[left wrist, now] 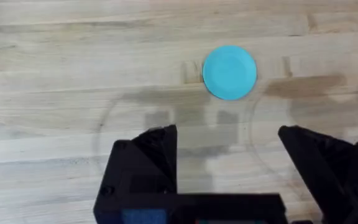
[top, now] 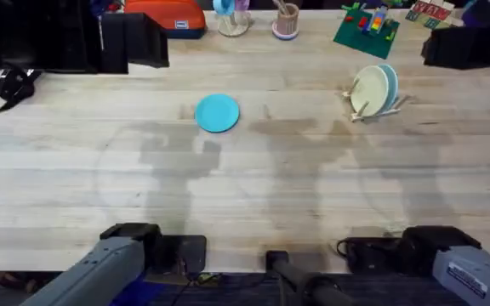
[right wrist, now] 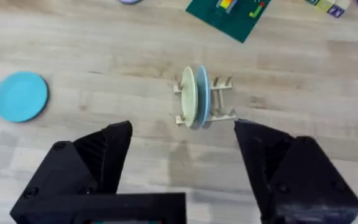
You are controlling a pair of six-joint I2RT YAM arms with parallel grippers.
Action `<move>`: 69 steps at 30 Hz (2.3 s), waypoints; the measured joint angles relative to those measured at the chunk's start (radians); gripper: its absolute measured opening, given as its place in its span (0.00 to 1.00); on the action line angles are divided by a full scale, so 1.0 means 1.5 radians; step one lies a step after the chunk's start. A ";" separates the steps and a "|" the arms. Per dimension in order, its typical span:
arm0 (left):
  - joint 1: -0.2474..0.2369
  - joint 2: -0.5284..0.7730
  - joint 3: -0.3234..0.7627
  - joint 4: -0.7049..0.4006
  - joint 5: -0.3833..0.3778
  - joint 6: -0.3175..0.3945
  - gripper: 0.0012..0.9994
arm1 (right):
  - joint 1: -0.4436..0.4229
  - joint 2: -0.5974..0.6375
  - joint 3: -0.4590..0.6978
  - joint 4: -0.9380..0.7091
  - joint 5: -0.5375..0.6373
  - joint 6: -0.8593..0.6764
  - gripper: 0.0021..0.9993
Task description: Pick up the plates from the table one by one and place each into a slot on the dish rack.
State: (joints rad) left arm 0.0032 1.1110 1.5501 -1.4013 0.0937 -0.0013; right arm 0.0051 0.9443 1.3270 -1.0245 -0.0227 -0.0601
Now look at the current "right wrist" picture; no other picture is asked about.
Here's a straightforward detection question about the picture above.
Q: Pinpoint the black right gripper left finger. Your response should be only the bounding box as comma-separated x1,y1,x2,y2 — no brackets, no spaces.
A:
9,120,134,216

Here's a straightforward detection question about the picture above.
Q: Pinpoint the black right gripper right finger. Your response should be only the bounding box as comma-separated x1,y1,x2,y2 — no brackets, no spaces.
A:
234,119,358,224

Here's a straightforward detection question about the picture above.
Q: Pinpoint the small wooden peg rack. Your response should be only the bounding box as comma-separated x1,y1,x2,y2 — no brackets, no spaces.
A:
173,74,238,126

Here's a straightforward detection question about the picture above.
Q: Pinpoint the turquoise plate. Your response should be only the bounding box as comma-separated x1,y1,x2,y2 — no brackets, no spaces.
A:
0,71,50,123

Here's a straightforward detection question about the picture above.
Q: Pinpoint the cream plate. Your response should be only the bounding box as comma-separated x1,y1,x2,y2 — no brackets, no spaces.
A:
180,65,199,129

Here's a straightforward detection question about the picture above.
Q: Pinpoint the light blue plate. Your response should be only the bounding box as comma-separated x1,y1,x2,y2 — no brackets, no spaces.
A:
194,65,212,128

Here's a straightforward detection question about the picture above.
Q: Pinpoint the heap of toy blocks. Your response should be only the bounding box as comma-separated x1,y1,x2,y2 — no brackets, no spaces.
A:
305,0,351,19

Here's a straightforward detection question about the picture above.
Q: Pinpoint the green board with toy blocks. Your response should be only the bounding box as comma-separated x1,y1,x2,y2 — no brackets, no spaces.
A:
185,0,272,44

